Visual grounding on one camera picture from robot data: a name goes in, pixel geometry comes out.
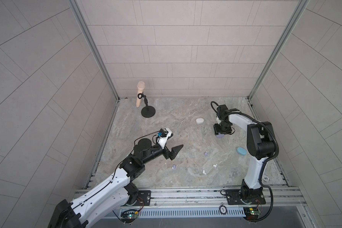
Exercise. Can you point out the white earbud charging case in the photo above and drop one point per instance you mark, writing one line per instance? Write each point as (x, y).
(199, 120)

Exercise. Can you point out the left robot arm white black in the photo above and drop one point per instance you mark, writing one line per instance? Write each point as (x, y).
(118, 189)

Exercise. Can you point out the circuit board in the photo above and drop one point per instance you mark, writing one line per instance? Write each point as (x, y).
(130, 214)
(251, 213)

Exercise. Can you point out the blue earbud charging case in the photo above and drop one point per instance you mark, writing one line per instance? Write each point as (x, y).
(241, 151)

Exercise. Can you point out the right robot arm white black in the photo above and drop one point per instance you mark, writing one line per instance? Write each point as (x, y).
(261, 145)

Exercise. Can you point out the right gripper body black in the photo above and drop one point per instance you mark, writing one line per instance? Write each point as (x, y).
(223, 128)

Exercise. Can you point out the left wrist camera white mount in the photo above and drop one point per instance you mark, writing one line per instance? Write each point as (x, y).
(161, 138)

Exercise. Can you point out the purple earbud charging case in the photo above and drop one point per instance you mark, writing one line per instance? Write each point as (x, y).
(220, 136)

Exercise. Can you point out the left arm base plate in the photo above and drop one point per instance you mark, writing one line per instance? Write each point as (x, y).
(143, 199)

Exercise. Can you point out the beige microphone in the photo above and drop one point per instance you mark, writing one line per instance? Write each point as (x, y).
(140, 87)

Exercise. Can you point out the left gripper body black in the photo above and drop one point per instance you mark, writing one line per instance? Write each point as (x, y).
(166, 156)

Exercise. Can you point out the right circuit board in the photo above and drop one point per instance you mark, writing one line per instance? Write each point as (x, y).
(251, 213)

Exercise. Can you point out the left circuit board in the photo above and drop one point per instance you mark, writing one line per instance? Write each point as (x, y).
(130, 214)

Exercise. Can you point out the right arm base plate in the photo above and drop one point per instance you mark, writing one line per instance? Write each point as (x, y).
(234, 198)

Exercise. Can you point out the aluminium rail frame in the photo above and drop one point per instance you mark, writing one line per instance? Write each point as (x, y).
(207, 202)

